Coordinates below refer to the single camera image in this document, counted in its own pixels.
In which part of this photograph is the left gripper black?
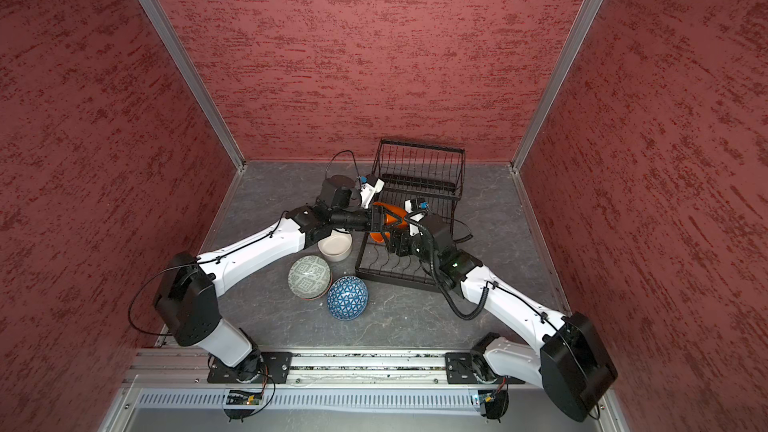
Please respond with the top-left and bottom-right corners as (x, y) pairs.
(332, 204), (403, 233)

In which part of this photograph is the orange plastic bowl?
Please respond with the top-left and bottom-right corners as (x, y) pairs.
(370, 202), (409, 244)

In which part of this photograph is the white pink bowl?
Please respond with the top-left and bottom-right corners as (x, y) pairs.
(318, 230), (353, 263)

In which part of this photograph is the green patterned ceramic bowl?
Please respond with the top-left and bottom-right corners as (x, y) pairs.
(288, 255), (332, 300)

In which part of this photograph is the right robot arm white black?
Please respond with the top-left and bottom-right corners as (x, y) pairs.
(382, 211), (618, 422)

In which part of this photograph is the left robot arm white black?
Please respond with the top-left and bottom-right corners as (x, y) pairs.
(153, 175), (385, 377)

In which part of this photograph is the blue patterned ceramic bowl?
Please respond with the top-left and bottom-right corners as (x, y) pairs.
(326, 276), (369, 321)

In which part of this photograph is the left corner aluminium profile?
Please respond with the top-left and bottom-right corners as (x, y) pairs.
(138, 0), (246, 173)

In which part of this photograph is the corner aluminium profile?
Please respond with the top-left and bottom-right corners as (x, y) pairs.
(511, 0), (604, 174)
(138, 0), (246, 173)

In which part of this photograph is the right corner aluminium profile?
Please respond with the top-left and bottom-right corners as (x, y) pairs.
(511, 0), (604, 174)

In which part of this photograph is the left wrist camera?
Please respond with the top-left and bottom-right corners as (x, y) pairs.
(360, 175), (385, 209)

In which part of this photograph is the black wire dish rack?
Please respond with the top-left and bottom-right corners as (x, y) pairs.
(355, 139), (471, 292)

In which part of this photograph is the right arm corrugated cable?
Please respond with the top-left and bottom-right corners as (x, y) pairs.
(383, 209), (499, 322)

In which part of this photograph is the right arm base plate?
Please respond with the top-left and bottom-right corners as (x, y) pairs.
(444, 352), (525, 386)

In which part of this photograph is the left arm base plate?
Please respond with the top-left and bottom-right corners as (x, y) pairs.
(207, 352), (294, 385)

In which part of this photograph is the white perforated cable duct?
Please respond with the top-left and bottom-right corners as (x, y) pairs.
(135, 388), (480, 415)

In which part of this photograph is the aluminium mounting rail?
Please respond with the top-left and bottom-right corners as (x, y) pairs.
(122, 347), (610, 389)

